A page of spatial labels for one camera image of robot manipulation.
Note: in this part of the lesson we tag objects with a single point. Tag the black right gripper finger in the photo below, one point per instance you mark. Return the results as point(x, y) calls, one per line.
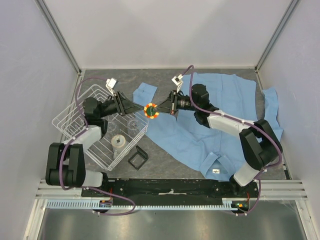
point(167, 103)
point(165, 110)

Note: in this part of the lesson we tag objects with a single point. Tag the white wire dish rack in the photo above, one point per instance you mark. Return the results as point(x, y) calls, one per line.
point(108, 126)

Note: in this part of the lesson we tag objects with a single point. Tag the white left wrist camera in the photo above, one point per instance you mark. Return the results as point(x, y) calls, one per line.
point(110, 85)

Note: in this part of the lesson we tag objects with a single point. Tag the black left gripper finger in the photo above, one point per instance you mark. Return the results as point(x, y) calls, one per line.
point(127, 103)
point(133, 109)

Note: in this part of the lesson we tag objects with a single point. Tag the clear glass with base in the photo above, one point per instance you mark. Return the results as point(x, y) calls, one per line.
point(133, 127)

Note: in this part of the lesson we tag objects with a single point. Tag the small black square frame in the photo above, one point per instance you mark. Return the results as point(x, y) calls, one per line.
point(138, 159)

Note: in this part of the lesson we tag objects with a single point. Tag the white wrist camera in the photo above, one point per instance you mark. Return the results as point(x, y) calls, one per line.
point(177, 80)
point(110, 85)

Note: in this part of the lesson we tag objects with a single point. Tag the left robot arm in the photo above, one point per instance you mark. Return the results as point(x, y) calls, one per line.
point(66, 160)

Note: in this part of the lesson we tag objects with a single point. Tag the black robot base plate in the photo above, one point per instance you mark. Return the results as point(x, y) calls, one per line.
point(178, 191)

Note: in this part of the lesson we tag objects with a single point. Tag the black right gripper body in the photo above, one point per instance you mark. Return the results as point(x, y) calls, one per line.
point(184, 103)

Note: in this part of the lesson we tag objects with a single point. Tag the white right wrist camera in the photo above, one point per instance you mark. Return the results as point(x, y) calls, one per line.
point(177, 80)

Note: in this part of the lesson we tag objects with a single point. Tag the clear drinking glass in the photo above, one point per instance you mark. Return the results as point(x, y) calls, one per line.
point(118, 143)

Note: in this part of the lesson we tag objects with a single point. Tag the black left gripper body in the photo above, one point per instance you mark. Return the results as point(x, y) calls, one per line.
point(113, 106)

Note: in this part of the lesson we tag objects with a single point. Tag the light blue cable duct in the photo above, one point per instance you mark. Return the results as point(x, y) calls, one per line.
point(95, 204)

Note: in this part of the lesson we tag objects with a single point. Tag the light blue button shirt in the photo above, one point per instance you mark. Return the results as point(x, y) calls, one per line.
point(215, 154)

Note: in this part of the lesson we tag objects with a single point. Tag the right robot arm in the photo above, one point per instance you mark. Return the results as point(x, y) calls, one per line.
point(259, 142)

